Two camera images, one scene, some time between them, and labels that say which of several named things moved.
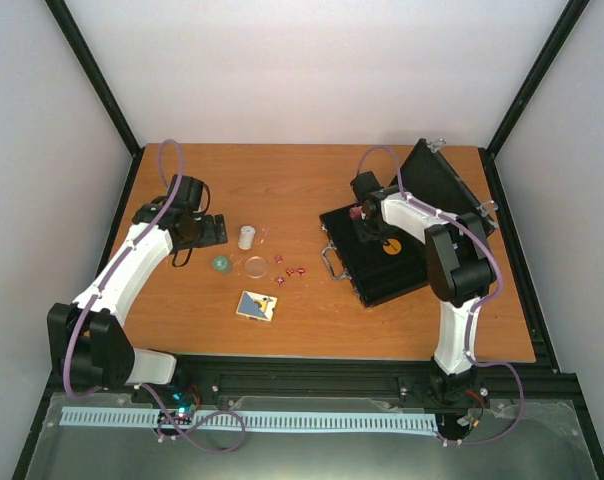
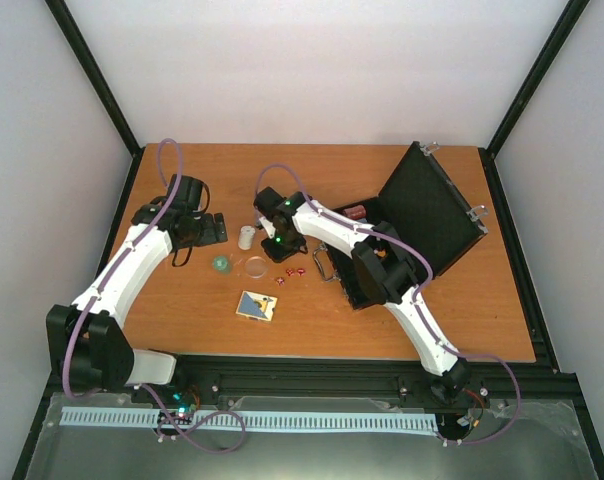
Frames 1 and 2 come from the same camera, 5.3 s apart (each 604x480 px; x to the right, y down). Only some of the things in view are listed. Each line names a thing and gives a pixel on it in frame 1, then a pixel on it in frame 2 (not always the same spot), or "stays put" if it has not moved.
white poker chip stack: (246, 236) stays put
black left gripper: (211, 236) stays put
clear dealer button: (256, 267) stays put
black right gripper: (365, 237) -> (279, 256)
